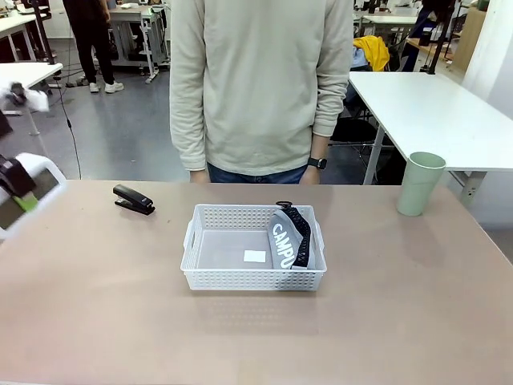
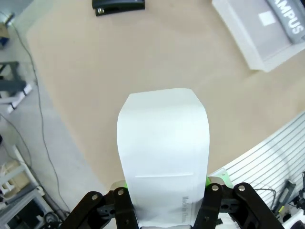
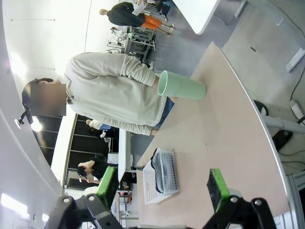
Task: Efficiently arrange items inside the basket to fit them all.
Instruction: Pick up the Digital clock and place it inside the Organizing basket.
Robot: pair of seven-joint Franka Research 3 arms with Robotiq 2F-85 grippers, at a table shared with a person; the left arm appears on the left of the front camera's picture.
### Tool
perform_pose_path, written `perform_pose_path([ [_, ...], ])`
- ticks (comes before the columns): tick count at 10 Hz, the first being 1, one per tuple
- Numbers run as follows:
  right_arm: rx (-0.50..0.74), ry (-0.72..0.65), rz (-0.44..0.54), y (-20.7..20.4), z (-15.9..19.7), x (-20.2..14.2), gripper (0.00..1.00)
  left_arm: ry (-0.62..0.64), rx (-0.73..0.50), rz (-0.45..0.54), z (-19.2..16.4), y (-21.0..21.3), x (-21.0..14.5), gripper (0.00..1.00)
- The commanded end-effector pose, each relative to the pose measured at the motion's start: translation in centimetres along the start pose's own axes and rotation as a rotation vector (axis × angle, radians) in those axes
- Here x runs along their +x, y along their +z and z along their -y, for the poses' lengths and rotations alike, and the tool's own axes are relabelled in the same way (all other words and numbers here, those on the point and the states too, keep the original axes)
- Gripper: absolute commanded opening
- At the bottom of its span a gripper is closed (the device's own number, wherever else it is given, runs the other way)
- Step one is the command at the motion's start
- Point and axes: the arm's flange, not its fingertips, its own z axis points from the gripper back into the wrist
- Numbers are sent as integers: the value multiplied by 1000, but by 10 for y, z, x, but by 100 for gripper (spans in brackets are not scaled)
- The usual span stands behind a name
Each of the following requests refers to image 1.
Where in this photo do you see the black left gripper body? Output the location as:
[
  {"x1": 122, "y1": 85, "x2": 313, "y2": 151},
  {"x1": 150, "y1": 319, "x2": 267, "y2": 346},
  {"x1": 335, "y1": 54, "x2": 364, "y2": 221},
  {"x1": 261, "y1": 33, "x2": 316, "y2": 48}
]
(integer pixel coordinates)
[{"x1": 0, "y1": 156, "x2": 38, "y2": 198}]

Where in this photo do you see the white rectangular box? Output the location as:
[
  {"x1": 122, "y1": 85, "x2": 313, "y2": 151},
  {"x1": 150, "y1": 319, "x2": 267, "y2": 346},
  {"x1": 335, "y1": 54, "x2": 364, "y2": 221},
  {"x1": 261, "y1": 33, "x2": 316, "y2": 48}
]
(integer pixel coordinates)
[{"x1": 0, "y1": 152, "x2": 68, "y2": 241}]

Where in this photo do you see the black stapler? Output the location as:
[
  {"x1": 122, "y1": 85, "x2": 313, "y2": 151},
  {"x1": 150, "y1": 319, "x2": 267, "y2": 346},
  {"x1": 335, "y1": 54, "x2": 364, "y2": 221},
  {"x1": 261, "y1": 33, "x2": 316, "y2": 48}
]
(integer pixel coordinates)
[{"x1": 112, "y1": 184, "x2": 156, "y2": 217}]

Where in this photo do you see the person's right forearm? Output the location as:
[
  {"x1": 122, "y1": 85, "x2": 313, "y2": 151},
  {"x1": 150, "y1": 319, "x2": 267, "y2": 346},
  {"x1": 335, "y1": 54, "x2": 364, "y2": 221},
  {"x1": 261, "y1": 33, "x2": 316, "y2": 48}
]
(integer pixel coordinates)
[{"x1": 170, "y1": 91, "x2": 209, "y2": 172}]

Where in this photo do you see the person's left forearm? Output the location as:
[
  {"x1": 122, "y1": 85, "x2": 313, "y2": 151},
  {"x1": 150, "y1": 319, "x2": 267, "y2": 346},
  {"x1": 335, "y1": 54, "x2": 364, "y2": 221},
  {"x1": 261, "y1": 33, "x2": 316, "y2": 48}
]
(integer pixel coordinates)
[{"x1": 308, "y1": 90, "x2": 346, "y2": 161}]

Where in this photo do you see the white perforated plastic basket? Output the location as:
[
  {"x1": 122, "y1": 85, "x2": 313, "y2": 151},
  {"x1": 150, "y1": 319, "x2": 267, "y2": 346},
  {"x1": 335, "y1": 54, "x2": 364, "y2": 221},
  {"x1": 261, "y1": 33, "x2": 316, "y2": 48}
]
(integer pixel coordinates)
[{"x1": 178, "y1": 203, "x2": 328, "y2": 293}]

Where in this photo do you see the person's left hand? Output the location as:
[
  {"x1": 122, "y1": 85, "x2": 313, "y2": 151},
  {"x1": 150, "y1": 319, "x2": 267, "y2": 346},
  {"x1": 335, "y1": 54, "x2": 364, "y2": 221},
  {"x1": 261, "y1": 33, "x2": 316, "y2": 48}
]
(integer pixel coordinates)
[{"x1": 298, "y1": 167, "x2": 322, "y2": 185}]

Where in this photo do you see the white table with slanted legs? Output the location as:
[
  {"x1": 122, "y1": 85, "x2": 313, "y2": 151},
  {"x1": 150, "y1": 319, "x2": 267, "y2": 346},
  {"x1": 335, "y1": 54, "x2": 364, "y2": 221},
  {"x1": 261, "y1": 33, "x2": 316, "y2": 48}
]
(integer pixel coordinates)
[{"x1": 0, "y1": 62, "x2": 64, "y2": 137}]

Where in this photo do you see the black stand pole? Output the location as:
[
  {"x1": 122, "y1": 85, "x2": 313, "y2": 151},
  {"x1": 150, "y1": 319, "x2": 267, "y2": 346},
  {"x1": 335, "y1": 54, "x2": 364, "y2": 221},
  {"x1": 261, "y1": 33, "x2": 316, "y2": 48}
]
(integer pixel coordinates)
[
  {"x1": 30, "y1": 0, "x2": 56, "y2": 66},
  {"x1": 425, "y1": 0, "x2": 457, "y2": 75}
]

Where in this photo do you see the bystander in black clothes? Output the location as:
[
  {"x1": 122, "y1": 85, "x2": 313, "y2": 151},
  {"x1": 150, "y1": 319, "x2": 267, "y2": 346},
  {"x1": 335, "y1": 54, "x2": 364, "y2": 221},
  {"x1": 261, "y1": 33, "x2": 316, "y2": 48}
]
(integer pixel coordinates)
[{"x1": 62, "y1": 0, "x2": 125, "y2": 94}]

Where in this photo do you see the grey-legged workbench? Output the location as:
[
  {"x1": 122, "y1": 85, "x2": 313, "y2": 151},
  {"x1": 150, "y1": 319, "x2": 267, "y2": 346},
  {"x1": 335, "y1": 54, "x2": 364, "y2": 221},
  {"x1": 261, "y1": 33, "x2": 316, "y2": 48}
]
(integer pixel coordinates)
[{"x1": 107, "y1": 3, "x2": 172, "y2": 84}]

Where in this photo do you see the grey pouch with CAMPUS print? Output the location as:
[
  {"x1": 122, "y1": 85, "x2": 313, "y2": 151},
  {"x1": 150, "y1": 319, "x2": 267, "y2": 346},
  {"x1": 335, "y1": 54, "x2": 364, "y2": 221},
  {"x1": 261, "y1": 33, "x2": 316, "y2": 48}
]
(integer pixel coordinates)
[{"x1": 266, "y1": 200, "x2": 313, "y2": 270}]

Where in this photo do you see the person in beige sweater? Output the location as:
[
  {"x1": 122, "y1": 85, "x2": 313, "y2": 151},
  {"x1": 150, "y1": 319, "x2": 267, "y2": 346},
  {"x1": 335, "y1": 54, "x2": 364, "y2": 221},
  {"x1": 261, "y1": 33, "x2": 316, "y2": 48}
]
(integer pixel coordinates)
[{"x1": 169, "y1": 0, "x2": 354, "y2": 185}]

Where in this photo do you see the black chair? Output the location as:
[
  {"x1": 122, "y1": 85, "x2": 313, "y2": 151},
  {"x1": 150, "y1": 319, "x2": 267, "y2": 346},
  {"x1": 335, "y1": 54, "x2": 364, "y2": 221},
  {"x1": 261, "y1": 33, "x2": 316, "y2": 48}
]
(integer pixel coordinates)
[{"x1": 328, "y1": 115, "x2": 386, "y2": 169}]

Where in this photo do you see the yellow jacket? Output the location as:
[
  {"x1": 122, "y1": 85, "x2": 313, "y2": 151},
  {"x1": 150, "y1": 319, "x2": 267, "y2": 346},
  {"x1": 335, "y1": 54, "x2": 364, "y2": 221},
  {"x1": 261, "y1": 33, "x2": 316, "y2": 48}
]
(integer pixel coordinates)
[{"x1": 352, "y1": 34, "x2": 390, "y2": 72}]

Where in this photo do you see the pale green plastic cup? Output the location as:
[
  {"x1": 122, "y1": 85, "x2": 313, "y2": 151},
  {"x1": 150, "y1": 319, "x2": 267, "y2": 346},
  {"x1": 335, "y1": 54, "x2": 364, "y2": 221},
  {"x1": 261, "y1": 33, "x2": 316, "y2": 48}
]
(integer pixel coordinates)
[{"x1": 396, "y1": 151, "x2": 447, "y2": 217}]

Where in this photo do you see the large white side table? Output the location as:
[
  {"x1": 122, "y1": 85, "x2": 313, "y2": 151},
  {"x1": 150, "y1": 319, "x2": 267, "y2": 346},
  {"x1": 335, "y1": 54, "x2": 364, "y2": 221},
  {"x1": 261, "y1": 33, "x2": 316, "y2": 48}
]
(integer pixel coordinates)
[{"x1": 347, "y1": 71, "x2": 513, "y2": 201}]

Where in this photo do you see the bystander in blue clothes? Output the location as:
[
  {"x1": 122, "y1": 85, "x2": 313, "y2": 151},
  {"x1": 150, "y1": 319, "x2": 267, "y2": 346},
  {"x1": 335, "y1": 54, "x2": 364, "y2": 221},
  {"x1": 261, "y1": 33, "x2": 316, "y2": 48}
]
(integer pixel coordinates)
[{"x1": 400, "y1": 0, "x2": 440, "y2": 73}]

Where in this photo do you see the wooden cabinet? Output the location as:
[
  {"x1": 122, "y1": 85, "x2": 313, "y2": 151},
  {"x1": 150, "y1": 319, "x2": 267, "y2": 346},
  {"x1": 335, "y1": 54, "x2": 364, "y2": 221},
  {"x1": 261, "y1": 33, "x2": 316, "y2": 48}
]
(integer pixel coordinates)
[{"x1": 454, "y1": 6, "x2": 489, "y2": 73}]

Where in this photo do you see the black floor cable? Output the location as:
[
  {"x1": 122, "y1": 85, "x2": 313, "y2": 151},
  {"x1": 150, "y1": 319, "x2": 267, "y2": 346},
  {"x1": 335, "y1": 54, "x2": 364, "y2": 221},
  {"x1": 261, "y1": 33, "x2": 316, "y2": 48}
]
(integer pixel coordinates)
[{"x1": 58, "y1": 75, "x2": 83, "y2": 180}]

